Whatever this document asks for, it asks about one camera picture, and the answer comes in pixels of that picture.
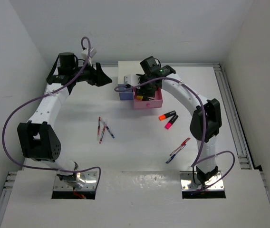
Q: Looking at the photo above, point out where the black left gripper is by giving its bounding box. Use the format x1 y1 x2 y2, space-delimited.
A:
70 59 111 87

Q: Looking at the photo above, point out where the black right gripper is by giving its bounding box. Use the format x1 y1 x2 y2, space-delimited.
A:
135 74 157 97

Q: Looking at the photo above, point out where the light blue drawer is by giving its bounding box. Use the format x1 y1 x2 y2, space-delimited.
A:
116 84 133 93

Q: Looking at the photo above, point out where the pink drawer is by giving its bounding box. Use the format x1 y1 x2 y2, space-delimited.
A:
133 89 163 110

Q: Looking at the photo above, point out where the orange highlighter marker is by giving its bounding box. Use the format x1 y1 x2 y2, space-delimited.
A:
158 110 176 121

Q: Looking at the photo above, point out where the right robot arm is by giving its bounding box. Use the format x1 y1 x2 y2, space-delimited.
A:
120 56 222 185

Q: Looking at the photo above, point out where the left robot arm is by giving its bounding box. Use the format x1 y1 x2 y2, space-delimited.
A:
17 52 112 176

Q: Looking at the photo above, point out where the white drawer cabinet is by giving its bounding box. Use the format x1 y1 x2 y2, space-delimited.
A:
117 61 144 85

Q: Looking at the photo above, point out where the red pen refill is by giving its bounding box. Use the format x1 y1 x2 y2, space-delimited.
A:
97 116 101 137

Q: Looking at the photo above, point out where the pink pen refill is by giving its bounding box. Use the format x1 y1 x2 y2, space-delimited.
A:
99 124 107 144

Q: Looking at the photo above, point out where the blue pen refill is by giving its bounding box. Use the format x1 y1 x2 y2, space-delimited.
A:
104 121 115 139

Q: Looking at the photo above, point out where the pink highlighter marker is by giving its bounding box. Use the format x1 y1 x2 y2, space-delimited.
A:
165 114 179 130

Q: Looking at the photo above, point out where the red gel pen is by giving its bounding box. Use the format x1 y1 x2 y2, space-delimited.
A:
169 137 191 156

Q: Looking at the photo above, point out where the blue gel pen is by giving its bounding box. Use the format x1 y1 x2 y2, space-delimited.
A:
165 147 183 164

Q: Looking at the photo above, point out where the white front shelf board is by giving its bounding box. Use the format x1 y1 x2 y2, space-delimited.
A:
1 171 270 228

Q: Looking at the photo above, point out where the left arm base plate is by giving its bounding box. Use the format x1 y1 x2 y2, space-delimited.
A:
53 171 98 191

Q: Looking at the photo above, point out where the aluminium frame rail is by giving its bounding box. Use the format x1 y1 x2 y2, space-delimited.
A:
213 64 254 170

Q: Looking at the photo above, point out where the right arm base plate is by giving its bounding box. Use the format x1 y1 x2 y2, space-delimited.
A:
180 171 225 190

